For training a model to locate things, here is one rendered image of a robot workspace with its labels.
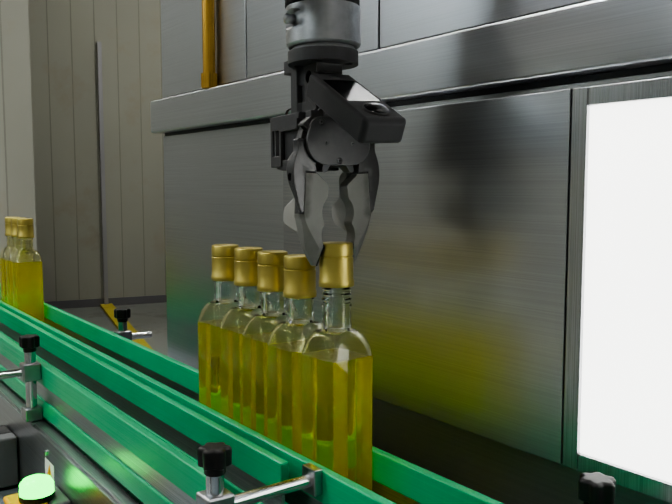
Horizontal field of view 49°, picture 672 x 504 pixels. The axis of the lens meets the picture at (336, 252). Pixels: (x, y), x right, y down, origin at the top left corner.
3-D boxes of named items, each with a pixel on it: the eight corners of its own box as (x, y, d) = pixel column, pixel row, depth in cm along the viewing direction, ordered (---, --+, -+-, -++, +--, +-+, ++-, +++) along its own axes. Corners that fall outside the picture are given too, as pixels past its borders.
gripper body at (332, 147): (330, 175, 82) (329, 64, 81) (375, 172, 75) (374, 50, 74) (268, 174, 78) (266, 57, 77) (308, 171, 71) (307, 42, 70)
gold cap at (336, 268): (361, 286, 74) (360, 242, 74) (330, 289, 72) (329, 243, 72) (342, 283, 77) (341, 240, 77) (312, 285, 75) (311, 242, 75)
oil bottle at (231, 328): (282, 480, 90) (281, 305, 88) (242, 491, 87) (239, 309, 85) (259, 466, 95) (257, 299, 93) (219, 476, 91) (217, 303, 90)
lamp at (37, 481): (59, 499, 98) (58, 477, 98) (23, 508, 95) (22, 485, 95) (49, 488, 101) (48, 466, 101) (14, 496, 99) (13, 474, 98)
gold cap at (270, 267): (294, 290, 84) (294, 251, 83) (267, 293, 82) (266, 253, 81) (278, 287, 87) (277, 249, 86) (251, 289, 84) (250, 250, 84)
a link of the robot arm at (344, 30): (375, 5, 73) (302, -7, 69) (375, 52, 74) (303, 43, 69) (335, 21, 80) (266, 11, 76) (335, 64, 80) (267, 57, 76)
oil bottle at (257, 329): (308, 496, 85) (307, 312, 84) (265, 508, 82) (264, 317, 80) (282, 480, 90) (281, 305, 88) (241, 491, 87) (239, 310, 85)
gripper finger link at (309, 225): (293, 262, 78) (304, 175, 78) (322, 266, 73) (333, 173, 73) (267, 259, 77) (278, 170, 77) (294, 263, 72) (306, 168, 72)
